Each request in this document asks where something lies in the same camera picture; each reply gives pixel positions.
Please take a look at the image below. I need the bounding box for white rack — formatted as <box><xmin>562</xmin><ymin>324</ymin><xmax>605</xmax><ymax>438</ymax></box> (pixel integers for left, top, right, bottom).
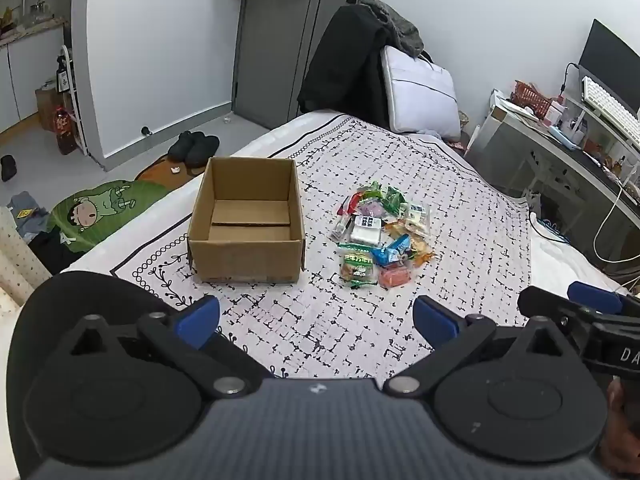
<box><xmin>60</xmin><ymin>45</ymin><xmax>90</xmax><ymax>157</ymax></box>

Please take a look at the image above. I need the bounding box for white desk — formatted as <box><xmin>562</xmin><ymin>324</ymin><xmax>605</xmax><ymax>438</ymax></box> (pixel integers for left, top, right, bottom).
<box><xmin>467</xmin><ymin>105</ymin><xmax>640</xmax><ymax>263</ymax></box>

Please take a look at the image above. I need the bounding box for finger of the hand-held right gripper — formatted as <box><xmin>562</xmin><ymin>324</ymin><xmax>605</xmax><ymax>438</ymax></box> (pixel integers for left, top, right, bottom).
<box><xmin>517</xmin><ymin>287</ymin><xmax>593</xmax><ymax>332</ymax></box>
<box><xmin>567</xmin><ymin>281</ymin><xmax>626</xmax><ymax>316</ymax></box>

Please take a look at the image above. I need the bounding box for blue snack packet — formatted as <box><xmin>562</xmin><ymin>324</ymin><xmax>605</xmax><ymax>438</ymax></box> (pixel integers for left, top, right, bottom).
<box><xmin>372</xmin><ymin>235</ymin><xmax>412</xmax><ymax>267</ymax></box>

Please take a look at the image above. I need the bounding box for white padded pillow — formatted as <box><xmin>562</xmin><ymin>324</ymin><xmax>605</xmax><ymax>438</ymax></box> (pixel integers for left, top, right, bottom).
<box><xmin>380</xmin><ymin>45</ymin><xmax>462</xmax><ymax>142</ymax></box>

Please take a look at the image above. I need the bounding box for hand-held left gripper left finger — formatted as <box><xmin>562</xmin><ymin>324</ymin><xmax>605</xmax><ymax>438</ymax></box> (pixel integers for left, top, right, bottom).
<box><xmin>67</xmin><ymin>296</ymin><xmax>263</xmax><ymax>401</ymax></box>

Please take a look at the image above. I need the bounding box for pile of snack packets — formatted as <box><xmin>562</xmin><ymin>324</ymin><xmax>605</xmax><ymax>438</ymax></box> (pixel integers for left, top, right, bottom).
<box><xmin>329</xmin><ymin>182</ymin><xmax>437</xmax><ymax>291</ymax></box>

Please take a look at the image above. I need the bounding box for white bed sheet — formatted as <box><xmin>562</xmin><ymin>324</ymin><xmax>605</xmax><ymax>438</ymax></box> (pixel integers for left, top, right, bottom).
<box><xmin>60</xmin><ymin>109</ymin><xmax>632</xmax><ymax>306</ymax></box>

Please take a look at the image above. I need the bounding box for white keyboard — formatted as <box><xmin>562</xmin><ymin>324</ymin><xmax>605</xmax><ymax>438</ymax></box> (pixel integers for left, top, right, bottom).
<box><xmin>581</xmin><ymin>76</ymin><xmax>640</xmax><ymax>148</ymax></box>

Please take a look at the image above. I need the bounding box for black monitor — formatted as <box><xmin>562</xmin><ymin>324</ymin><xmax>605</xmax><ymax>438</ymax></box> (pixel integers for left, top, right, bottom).
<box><xmin>577</xmin><ymin>19</ymin><xmax>640</xmax><ymax>116</ymax></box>

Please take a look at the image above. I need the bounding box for cola bottle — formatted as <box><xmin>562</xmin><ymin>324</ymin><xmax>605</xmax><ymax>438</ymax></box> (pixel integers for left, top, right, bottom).
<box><xmin>52</xmin><ymin>106</ymin><xmax>78</xmax><ymax>156</ymax></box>

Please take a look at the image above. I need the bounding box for grey door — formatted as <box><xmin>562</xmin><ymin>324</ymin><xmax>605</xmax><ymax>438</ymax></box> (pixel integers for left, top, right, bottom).
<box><xmin>232</xmin><ymin>0</ymin><xmax>386</xmax><ymax>131</ymax></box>

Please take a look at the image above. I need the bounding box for person's right hand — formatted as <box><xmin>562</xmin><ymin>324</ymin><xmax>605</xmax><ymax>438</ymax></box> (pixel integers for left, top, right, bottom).
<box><xmin>602</xmin><ymin>379</ymin><xmax>640</xmax><ymax>478</ymax></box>

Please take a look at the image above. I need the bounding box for light blue device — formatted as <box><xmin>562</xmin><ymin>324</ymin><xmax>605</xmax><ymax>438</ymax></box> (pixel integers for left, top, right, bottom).
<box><xmin>549</xmin><ymin>126</ymin><xmax>583</xmax><ymax>152</ymax></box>

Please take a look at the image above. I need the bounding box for pile of clothes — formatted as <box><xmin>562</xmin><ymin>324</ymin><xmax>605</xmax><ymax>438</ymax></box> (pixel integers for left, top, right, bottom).
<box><xmin>5</xmin><ymin>191</ymin><xmax>76</xmax><ymax>276</ymax></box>

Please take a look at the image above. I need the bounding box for blue cable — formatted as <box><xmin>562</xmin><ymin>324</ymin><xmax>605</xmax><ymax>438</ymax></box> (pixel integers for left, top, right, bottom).
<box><xmin>532</xmin><ymin>214</ymin><xmax>571</xmax><ymax>243</ymax></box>

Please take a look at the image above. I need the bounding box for white box on desk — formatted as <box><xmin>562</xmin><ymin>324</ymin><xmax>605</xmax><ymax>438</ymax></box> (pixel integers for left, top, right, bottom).
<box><xmin>487</xmin><ymin>89</ymin><xmax>540</xmax><ymax>126</ymax></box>

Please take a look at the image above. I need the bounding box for white cable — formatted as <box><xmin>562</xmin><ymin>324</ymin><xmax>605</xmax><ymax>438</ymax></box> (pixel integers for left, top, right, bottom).
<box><xmin>594</xmin><ymin>180</ymin><xmax>632</xmax><ymax>265</ymax></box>

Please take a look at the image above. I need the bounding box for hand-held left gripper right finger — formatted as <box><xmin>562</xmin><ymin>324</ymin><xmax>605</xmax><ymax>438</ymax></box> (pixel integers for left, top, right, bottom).
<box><xmin>382</xmin><ymin>296</ymin><xmax>571</xmax><ymax>397</ymax></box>

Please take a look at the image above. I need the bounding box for white cabinet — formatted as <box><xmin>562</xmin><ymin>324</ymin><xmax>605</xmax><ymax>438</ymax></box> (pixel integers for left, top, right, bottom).
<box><xmin>0</xmin><ymin>17</ymin><xmax>68</xmax><ymax>136</ymax></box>

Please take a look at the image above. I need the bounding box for cartoon floor mat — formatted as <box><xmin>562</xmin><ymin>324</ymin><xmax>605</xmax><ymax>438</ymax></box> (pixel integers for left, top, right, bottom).
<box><xmin>47</xmin><ymin>152</ymin><xmax>208</xmax><ymax>253</ymax></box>

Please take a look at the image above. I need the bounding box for red basket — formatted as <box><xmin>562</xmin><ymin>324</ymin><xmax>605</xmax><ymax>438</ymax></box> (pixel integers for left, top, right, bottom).
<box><xmin>514</xmin><ymin>80</ymin><xmax>556</xmax><ymax>117</ymax></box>

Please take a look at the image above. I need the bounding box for dotted beige cloth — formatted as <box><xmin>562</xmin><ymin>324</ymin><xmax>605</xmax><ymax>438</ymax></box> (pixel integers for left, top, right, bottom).
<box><xmin>0</xmin><ymin>205</ymin><xmax>53</xmax><ymax>306</ymax></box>

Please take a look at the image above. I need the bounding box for grey fleece jacket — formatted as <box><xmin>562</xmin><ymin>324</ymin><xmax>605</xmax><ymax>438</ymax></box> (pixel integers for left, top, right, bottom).
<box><xmin>357</xmin><ymin>0</ymin><xmax>426</xmax><ymax>58</ymax></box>

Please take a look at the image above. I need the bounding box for black jacket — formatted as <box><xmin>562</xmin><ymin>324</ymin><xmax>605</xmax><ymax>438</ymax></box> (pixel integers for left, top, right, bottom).
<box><xmin>297</xmin><ymin>4</ymin><xmax>397</xmax><ymax>133</ymax></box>

